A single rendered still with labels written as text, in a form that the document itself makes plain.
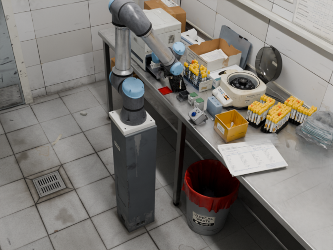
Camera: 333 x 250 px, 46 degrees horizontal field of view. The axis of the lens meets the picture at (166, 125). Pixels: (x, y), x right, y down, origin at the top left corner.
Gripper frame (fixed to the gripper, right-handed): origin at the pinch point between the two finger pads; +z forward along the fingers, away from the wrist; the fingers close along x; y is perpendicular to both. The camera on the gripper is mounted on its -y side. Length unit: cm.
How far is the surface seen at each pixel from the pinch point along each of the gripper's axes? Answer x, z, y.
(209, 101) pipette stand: 6.7, -25.6, 35.9
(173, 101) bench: -5.3, -7.7, 22.8
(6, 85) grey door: -79, 127, -88
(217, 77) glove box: 28.2, -13.1, 18.2
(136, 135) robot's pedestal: -39, -14, 37
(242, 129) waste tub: 10, -36, 60
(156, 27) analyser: 4.9, -14.0, -26.3
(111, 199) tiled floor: -44, 76, 52
